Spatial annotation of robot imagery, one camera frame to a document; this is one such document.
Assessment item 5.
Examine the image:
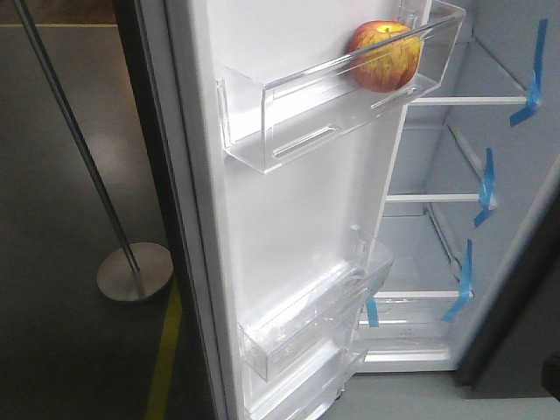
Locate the red yellow apple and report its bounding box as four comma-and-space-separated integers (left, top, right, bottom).
347, 21, 423, 93

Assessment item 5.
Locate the open fridge door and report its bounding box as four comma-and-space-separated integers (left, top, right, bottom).
114, 0, 438, 420

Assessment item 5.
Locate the white fridge interior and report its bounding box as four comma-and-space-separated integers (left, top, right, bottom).
360, 1, 559, 374

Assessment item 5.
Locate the clear upper door bin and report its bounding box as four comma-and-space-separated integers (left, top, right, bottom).
215, 1, 466, 174

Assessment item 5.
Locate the clear door bin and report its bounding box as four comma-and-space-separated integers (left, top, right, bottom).
239, 225, 394, 382
215, 1, 466, 174

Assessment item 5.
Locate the clear lower door bin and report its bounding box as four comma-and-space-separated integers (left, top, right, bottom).
239, 225, 394, 382

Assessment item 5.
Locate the blue tape strip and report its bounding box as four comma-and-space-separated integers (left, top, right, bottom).
365, 296, 379, 328

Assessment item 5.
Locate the steel sign stand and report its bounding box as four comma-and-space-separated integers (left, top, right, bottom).
14, 1, 173, 303

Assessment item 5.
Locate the clear crisper drawer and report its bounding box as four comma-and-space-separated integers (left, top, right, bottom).
359, 297, 452, 368

